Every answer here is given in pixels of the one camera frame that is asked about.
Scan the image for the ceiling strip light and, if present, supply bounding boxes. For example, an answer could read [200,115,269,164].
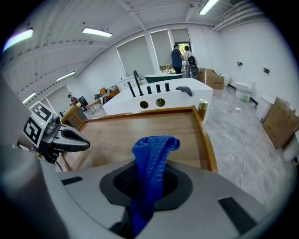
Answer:
[21,91,37,105]
[82,26,114,38]
[56,70,76,83]
[199,0,221,16]
[2,28,34,53]

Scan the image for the white drawer cabinet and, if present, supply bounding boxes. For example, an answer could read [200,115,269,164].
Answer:
[117,75,141,91]

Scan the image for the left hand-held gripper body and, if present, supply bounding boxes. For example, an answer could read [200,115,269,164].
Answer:
[22,100,63,164]

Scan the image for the white toilet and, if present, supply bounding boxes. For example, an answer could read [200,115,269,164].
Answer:
[234,77,256,100]

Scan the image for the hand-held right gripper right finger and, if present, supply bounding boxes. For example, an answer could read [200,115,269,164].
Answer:
[140,162,270,239]

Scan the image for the blue cloth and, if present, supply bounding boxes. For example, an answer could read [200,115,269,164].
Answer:
[130,135,181,237]

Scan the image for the white bathtub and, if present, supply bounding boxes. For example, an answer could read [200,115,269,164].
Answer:
[102,78,214,117]

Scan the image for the white roller blind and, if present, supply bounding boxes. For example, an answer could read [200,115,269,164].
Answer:
[116,35,153,78]
[171,28,191,43]
[149,29,174,67]

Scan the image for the large cardboard box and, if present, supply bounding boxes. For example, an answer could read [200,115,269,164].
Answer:
[262,96,299,150]

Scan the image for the white round bin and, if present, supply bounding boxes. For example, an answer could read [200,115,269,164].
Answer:
[255,94,275,122]
[282,130,299,162]

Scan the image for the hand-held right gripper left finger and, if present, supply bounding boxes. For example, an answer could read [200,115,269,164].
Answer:
[41,159,139,239]

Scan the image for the open cardboard box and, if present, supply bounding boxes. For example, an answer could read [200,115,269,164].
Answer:
[198,68,225,90]

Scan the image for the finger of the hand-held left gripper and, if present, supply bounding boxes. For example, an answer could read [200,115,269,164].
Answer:
[60,128,88,141]
[54,137,91,153]

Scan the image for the green bathtub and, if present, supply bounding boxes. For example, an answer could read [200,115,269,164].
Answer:
[143,73,183,84]

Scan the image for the orange wooden bench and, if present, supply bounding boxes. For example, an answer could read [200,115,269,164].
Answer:
[99,86,121,100]

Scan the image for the black hand shower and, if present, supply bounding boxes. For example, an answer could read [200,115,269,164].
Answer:
[127,81,137,98]

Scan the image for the tall black faucet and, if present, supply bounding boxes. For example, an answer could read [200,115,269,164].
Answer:
[133,70,144,97]

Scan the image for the gray rounded appliance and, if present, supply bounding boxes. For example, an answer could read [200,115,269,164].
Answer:
[190,65,200,80]

